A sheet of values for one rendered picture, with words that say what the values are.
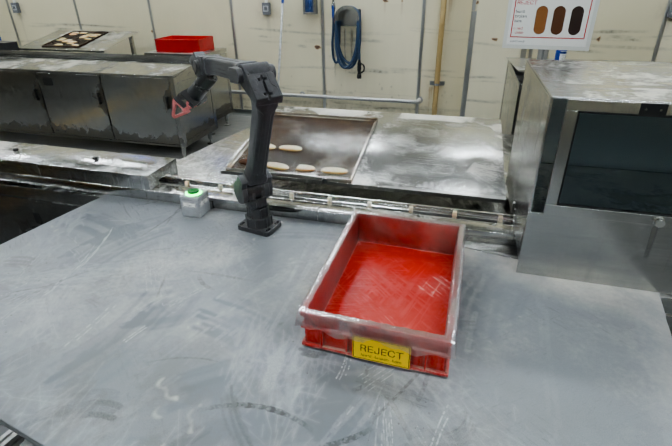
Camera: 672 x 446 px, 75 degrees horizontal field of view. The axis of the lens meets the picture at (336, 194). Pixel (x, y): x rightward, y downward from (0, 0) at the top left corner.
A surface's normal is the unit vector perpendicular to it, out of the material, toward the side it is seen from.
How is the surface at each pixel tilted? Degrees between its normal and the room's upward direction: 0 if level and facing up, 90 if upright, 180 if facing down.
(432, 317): 0
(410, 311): 0
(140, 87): 90
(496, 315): 0
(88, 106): 90
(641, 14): 90
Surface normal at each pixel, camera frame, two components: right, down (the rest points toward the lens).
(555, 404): -0.01, -0.90
